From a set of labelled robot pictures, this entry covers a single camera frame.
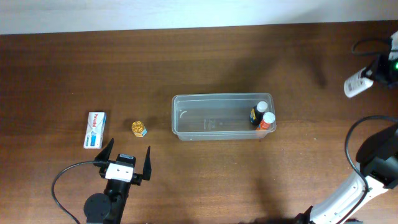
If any white Panadol medicine box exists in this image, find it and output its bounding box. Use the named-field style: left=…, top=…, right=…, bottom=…
left=83, top=111, right=106, bottom=149

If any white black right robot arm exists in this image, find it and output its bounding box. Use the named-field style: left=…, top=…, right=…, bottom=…
left=293, top=50, right=397, bottom=224

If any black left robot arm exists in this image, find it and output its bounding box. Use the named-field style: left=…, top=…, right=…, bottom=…
left=83, top=140, right=152, bottom=224

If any clear plastic container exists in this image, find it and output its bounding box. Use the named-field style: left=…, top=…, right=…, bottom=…
left=172, top=93, right=277, bottom=141

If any orange tube white cap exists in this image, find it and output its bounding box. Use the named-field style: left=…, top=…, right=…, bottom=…
left=256, top=112, right=275, bottom=131

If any small gold-lidded jar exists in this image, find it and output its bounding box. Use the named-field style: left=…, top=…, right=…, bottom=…
left=131, top=121, right=147, bottom=138

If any black left camera cable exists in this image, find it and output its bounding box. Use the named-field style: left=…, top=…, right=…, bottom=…
left=50, top=160, right=109, bottom=224

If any black camera cable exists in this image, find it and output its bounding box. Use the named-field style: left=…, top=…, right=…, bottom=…
left=340, top=37, right=398, bottom=224
left=50, top=160, right=109, bottom=224

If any dark syrup bottle white cap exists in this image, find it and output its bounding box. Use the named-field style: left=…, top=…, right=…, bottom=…
left=250, top=101, right=268, bottom=126

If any black right camera cable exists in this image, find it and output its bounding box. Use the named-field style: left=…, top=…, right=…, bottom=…
left=340, top=37, right=398, bottom=224

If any white plastic lotion bottle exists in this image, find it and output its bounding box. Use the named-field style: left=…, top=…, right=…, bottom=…
left=343, top=67, right=374, bottom=98

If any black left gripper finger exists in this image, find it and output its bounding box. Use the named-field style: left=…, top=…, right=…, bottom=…
left=94, top=138, right=114, bottom=162
left=142, top=146, right=152, bottom=180

